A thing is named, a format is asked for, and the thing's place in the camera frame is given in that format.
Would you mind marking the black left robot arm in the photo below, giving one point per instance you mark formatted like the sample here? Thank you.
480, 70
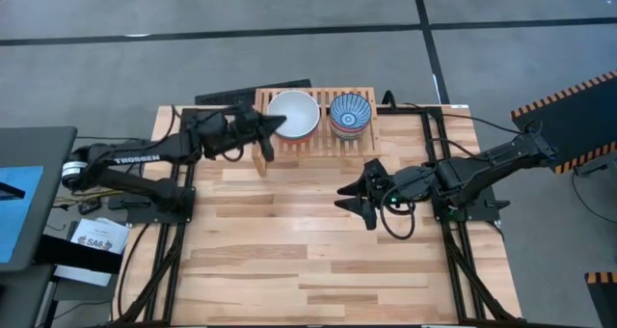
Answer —
144, 156

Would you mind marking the black low shelf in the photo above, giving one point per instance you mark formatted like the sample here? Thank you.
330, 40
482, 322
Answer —
62, 255

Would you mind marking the black power adapter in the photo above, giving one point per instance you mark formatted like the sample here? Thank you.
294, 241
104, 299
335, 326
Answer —
89, 206

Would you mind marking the dark mat with striped edge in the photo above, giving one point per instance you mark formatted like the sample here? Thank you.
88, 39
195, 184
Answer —
569, 125
605, 304

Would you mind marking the plain white bowl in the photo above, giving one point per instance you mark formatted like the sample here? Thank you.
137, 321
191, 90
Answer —
296, 111

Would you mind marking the red zigzag patterned bowl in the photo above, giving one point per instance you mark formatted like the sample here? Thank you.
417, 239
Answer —
351, 135

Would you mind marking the blue sheet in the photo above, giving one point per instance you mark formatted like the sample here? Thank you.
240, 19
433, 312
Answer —
21, 222

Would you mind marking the grey side table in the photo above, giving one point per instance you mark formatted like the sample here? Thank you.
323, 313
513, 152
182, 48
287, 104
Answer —
53, 149

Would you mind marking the white printed paper sheet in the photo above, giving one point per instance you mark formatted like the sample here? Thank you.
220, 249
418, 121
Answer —
96, 234

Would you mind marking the blue striped bowl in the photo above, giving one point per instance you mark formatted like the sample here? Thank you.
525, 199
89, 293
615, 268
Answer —
350, 112

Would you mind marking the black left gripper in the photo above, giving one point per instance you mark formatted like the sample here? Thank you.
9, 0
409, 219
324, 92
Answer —
222, 132

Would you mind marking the plain white paper sheet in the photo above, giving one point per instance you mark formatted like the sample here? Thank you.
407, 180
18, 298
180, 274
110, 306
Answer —
82, 276

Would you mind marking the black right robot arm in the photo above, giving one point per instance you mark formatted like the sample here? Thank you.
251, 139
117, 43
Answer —
501, 156

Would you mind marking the black metal table frame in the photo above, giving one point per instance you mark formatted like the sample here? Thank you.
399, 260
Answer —
410, 110

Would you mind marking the wooden slatted shelf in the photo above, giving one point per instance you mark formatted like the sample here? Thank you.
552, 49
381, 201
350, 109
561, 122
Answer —
337, 149

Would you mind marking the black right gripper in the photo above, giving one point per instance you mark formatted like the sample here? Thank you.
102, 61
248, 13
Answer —
410, 185

